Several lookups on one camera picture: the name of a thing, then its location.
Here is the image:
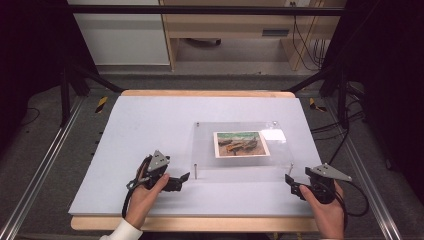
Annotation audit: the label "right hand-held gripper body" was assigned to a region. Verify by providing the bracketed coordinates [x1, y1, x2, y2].
[304, 163, 353, 204]

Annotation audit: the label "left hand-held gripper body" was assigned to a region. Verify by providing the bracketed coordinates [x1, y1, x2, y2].
[126, 149, 183, 193]

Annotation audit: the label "clear acrylic photo frame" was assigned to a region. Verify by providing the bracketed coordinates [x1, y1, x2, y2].
[190, 121, 295, 172]

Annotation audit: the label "printed landscape photo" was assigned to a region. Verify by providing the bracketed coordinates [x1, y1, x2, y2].
[213, 130, 271, 159]

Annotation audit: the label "person's left hand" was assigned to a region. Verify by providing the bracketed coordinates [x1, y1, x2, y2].
[124, 163, 171, 229]

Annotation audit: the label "person's right hand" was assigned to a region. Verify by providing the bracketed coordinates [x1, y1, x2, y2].
[298, 181, 346, 239]

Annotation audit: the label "yellow black floor tape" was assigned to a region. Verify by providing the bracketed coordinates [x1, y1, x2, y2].
[308, 97, 328, 113]
[94, 96, 109, 114]

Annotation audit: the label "black metal stand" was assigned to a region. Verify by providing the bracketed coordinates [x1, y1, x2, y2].
[59, 49, 125, 128]
[283, 49, 352, 130]

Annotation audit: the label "black curtain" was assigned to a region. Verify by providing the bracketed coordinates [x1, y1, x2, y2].
[324, 0, 424, 194]
[0, 0, 99, 158]

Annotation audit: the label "white cabinet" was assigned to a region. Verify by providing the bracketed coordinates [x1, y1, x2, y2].
[67, 0, 171, 66]

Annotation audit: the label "light wooden desk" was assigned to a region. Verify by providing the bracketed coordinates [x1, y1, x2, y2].
[159, 0, 348, 72]

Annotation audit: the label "metal floor rail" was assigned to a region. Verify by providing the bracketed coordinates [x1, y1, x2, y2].
[0, 96, 85, 240]
[324, 99, 403, 240]

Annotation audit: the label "black floor cables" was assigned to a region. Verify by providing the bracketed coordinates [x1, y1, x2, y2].
[310, 81, 367, 165]

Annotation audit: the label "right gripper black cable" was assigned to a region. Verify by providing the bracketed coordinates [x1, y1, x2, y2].
[333, 180, 370, 218]

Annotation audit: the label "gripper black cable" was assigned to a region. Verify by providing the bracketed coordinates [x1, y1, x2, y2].
[121, 179, 141, 219]
[333, 180, 370, 218]

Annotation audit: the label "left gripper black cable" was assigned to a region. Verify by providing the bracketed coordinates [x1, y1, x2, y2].
[121, 179, 141, 219]

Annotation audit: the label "thin black floor cable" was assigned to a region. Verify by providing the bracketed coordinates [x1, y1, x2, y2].
[19, 106, 41, 127]

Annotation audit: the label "black hanging desk cables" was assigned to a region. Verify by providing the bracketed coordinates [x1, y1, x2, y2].
[290, 1, 327, 72]

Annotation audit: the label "black horizontal frame bar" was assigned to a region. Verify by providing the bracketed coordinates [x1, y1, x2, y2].
[68, 4, 346, 16]

